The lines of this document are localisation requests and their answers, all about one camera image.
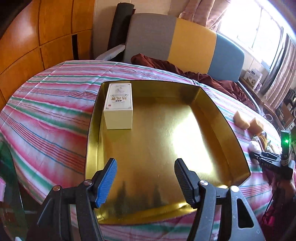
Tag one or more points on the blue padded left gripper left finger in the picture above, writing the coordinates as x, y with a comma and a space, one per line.
54, 222

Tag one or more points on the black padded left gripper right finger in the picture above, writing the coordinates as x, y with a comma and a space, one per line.
237, 222

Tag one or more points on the yellow sponge block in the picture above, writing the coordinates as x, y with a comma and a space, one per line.
240, 121
255, 127

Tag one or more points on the yellow plush toy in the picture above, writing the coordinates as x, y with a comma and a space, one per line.
260, 143

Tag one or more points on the green glass side table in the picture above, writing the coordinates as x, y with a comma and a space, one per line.
12, 212

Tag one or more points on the white appliance box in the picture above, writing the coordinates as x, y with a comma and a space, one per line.
253, 77

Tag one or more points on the dark red blanket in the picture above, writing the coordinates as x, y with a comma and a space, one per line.
227, 87

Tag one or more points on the striped pink green bedsheet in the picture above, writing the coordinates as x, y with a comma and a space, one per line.
45, 124

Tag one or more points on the gold metal tray box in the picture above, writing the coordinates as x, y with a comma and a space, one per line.
170, 120

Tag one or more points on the white printed carton box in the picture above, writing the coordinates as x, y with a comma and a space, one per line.
118, 108

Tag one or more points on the grey yellow blue headboard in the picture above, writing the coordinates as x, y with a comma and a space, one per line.
187, 45

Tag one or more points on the pink patterned curtain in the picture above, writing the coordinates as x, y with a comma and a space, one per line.
261, 30

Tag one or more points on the wooden wardrobe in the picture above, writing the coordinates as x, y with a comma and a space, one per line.
43, 34

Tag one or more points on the black rolled mat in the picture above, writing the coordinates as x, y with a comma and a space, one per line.
120, 24

